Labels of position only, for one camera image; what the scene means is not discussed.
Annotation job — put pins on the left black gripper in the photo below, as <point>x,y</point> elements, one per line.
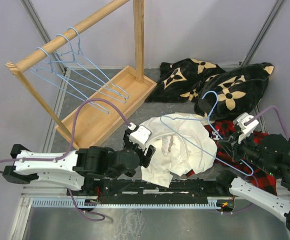
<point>146,159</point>

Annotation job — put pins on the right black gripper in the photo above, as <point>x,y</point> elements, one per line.
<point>232,145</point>

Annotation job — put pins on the white shirt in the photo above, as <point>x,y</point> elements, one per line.
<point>182,145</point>

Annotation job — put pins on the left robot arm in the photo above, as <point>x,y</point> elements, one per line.
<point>76,169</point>

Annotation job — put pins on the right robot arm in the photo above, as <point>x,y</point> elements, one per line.
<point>269,156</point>

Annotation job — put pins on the red black plaid shirt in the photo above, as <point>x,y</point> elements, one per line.
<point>259,178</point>

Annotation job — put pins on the wooden clothes rack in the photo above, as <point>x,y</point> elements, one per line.
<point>127,90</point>

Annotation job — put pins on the black beige floral blanket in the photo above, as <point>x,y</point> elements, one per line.
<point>224,95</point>

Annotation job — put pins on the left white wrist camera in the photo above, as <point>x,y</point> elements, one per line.
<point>139,135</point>

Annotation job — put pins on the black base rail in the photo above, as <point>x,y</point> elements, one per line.
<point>183,191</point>

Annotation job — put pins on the grey slotted cable duct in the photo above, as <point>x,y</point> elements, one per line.
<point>49,202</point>

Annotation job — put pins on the blue wire hanger front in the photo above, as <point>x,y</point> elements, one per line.
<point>68,87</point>

